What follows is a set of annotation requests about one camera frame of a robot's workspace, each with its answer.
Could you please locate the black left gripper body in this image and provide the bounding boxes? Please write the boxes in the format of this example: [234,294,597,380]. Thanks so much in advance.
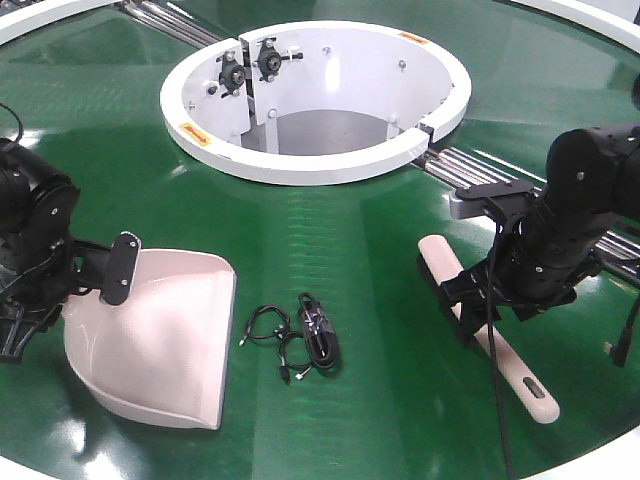
[1,240,111,363]

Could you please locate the chrome roller bars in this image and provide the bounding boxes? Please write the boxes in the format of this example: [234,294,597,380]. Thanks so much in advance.
[118,1,223,48]
[412,147,639,288]

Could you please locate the black bearing mount right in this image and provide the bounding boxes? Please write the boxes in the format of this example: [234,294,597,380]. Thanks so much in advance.
[252,37,304,83]

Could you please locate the orange warning sticker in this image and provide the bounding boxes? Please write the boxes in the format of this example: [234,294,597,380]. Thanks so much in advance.
[399,31,429,45]
[180,122,211,147]

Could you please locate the pink plastic dustpan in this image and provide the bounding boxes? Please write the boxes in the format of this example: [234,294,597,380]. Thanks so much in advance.
[62,249,236,430]

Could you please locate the orange warning sticker front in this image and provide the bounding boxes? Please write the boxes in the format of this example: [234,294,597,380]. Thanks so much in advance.
[180,122,211,147]

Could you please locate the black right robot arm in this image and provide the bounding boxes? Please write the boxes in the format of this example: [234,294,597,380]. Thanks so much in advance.
[440,122,639,336]

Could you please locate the green conveyor belt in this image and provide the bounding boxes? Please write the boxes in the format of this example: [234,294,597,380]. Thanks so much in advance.
[1,1,639,479]

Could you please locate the white inner ring guard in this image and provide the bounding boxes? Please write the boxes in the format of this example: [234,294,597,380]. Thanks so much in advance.
[160,20,472,186]

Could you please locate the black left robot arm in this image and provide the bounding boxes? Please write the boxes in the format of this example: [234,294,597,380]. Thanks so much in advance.
[1,104,112,363]

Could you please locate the black bearing mount left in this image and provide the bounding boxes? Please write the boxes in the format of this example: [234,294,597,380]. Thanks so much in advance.
[216,51,246,98]

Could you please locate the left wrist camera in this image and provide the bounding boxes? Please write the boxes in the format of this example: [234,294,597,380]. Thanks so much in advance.
[100,231,141,306]

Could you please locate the orange warning sticker back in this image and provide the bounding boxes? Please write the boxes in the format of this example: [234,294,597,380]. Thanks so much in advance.
[399,31,429,45]

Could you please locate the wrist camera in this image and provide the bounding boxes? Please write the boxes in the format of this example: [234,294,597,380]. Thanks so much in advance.
[100,231,141,306]
[449,179,534,224]

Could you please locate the pink hand brush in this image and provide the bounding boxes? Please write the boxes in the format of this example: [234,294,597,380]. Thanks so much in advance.
[418,235,560,424]

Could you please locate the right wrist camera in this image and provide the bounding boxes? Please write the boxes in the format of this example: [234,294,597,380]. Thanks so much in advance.
[449,179,534,224]

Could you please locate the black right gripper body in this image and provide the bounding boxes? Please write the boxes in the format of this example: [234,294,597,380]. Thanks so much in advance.
[438,219,603,337]

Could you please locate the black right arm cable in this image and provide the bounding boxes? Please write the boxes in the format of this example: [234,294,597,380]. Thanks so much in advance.
[482,219,517,480]

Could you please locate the chrome roller bars right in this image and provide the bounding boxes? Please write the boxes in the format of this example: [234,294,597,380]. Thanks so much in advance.
[412,147,639,288]

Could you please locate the chrome roller bars left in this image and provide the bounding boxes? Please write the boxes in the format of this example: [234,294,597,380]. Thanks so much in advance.
[118,1,223,48]

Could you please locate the black bearing mount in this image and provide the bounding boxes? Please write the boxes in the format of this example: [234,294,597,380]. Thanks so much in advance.
[216,51,246,98]
[252,37,304,83]

